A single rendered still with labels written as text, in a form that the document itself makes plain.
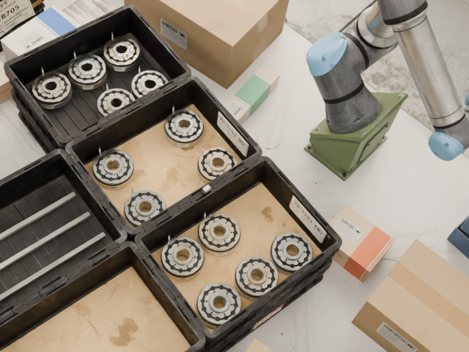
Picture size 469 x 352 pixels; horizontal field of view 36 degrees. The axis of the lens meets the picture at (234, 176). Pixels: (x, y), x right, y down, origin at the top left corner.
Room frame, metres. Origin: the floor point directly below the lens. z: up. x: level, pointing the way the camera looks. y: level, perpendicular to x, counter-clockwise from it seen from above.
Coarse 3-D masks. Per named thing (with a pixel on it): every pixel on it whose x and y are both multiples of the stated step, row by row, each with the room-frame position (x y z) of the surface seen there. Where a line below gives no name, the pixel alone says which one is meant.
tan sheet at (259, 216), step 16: (256, 192) 0.90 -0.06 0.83; (224, 208) 0.84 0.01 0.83; (240, 208) 0.85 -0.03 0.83; (256, 208) 0.85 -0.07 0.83; (272, 208) 0.86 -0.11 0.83; (240, 224) 0.80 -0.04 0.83; (256, 224) 0.81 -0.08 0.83; (272, 224) 0.82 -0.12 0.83; (288, 224) 0.83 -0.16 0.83; (240, 240) 0.76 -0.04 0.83; (256, 240) 0.77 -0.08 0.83; (272, 240) 0.77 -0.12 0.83; (160, 256) 0.68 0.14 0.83; (208, 256) 0.70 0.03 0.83; (224, 256) 0.71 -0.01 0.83; (240, 256) 0.72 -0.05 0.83; (208, 272) 0.66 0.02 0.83; (224, 272) 0.67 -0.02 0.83; (192, 288) 0.61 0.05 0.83; (192, 304) 0.57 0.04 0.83
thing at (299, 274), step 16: (256, 160) 0.93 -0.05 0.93; (240, 176) 0.88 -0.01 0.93; (208, 192) 0.82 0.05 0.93; (160, 224) 0.71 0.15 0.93; (336, 240) 0.76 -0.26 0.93; (320, 256) 0.71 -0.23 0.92; (160, 272) 0.60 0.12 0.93; (304, 272) 0.66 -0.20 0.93; (176, 288) 0.57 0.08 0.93; (272, 288) 0.61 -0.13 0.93; (256, 304) 0.57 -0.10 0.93; (240, 320) 0.53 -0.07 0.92; (208, 336) 0.47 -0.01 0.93
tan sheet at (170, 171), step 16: (160, 128) 1.04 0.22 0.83; (208, 128) 1.07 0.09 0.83; (128, 144) 0.97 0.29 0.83; (144, 144) 0.98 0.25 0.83; (160, 144) 0.99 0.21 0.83; (208, 144) 1.02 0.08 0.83; (224, 144) 1.03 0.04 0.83; (144, 160) 0.93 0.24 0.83; (160, 160) 0.94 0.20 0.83; (176, 160) 0.95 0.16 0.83; (192, 160) 0.96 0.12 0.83; (240, 160) 0.99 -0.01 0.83; (144, 176) 0.89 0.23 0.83; (160, 176) 0.90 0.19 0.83; (176, 176) 0.90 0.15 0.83; (192, 176) 0.91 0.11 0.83; (112, 192) 0.82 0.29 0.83; (128, 192) 0.83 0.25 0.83; (160, 192) 0.85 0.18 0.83; (176, 192) 0.86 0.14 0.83; (192, 192) 0.87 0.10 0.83
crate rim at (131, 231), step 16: (192, 80) 1.14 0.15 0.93; (160, 96) 1.07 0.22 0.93; (208, 96) 1.10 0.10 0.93; (128, 112) 1.00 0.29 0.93; (224, 112) 1.06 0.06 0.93; (96, 128) 0.94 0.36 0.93; (240, 128) 1.02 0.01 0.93; (256, 144) 0.98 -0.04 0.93; (224, 176) 0.87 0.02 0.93; (112, 208) 0.73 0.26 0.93; (176, 208) 0.76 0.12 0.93; (128, 224) 0.70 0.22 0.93; (144, 224) 0.71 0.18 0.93
